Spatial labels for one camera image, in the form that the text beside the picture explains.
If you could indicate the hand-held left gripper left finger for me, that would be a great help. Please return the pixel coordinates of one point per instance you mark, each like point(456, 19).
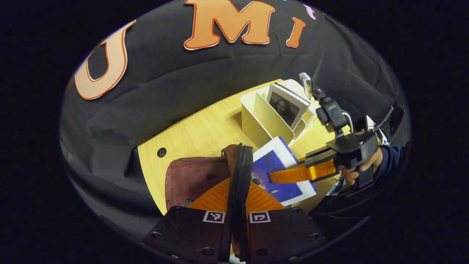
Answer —
point(190, 234)

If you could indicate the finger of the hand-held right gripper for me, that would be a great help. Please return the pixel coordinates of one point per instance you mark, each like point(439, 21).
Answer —
point(300, 173)
point(318, 156)

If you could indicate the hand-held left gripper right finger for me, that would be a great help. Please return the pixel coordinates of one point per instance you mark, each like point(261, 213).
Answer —
point(282, 234)

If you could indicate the blue cover book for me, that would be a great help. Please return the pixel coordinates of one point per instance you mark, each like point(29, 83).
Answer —
point(273, 161)

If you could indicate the white cover portrait book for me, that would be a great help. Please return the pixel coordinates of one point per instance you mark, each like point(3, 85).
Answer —
point(285, 108)

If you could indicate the brown red schoolbag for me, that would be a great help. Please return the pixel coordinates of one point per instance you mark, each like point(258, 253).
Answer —
point(194, 176)

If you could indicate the white plastic bookshelf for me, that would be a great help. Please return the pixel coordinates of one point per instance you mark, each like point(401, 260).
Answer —
point(260, 121)

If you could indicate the black table grommet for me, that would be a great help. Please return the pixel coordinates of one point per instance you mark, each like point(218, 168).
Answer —
point(161, 152)

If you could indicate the black backdrop cloth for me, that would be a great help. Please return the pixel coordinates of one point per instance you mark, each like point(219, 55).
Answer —
point(165, 91)

